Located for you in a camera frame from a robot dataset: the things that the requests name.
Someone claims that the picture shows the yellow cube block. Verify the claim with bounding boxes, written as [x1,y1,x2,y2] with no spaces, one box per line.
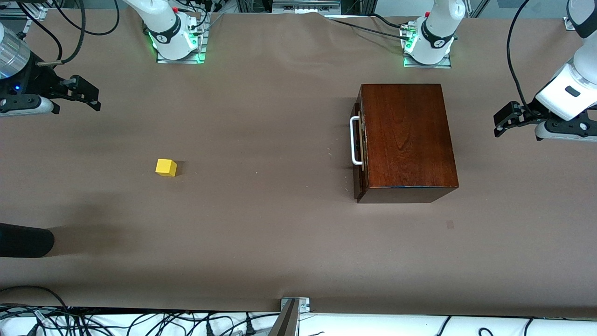
[155,159,178,177]

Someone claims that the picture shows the dark brown wooden box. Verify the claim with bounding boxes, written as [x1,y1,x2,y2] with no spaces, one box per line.
[353,84,459,204]

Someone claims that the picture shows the black cylinder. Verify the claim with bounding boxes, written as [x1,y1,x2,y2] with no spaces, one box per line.
[0,223,55,258]

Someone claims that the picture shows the silver metal box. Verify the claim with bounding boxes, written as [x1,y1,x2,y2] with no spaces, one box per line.
[272,0,326,14]

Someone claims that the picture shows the white sheet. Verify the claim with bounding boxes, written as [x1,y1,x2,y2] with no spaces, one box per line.
[0,306,597,336]

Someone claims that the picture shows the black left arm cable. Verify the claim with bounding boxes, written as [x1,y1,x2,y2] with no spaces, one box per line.
[506,0,535,112]

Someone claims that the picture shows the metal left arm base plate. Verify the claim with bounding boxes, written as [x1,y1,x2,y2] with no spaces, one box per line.
[403,52,453,70]

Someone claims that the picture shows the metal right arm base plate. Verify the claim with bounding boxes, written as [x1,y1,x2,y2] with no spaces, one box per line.
[156,13,209,65]

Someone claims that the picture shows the black right base cable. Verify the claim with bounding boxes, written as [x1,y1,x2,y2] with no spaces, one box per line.
[187,0,225,38]

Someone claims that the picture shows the black base cable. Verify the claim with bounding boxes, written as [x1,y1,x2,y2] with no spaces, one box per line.
[324,13,413,40]
[187,0,225,38]

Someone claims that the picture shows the black left base cable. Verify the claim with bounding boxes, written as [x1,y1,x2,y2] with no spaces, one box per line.
[324,13,413,40]

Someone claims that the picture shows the black looped cable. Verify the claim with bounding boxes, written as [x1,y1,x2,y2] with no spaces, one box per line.
[0,285,69,309]

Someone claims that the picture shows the tangled black cables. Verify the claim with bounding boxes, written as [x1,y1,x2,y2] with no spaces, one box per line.
[0,306,280,336]

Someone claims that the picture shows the silver metal bracket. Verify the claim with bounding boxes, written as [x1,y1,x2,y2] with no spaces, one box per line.
[280,296,311,313]

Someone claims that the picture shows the dark metal post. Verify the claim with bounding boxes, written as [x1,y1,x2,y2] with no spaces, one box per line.
[268,299,299,336]

